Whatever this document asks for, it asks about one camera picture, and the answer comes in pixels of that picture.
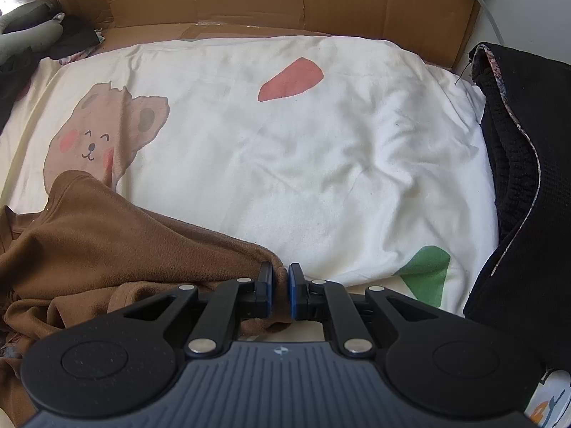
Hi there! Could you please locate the brown t-shirt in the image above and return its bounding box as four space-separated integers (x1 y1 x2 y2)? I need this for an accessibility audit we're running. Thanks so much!
1 171 288 426

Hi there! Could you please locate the white bear print bedsheet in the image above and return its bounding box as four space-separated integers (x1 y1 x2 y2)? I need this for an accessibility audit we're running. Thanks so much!
1 36 497 313

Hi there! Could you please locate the black storage bag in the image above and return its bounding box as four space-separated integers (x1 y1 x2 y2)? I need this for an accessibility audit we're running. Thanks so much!
464 42 570 370

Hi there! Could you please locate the brown cardboard sheet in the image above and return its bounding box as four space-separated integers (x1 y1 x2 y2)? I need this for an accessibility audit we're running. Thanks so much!
50 0 479 68

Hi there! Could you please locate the dark clothing pile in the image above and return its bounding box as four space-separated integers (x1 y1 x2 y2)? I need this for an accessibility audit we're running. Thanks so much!
1 16 101 129

